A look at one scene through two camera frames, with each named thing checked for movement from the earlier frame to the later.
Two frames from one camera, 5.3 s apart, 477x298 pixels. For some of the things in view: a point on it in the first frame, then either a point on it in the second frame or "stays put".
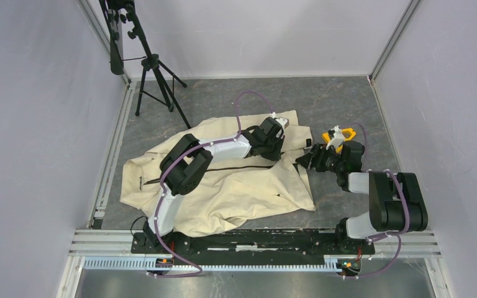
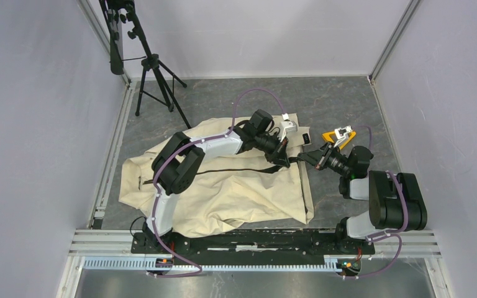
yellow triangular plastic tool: (351, 135) stays put
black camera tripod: (153, 84) stays put
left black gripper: (275, 156) -> (280, 157)
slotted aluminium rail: (331, 264) stays put
